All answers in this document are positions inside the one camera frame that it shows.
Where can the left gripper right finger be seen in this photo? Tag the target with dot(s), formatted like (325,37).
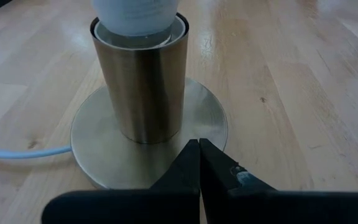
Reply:
(275,207)

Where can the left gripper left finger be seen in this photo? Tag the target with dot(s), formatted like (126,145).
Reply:
(120,207)

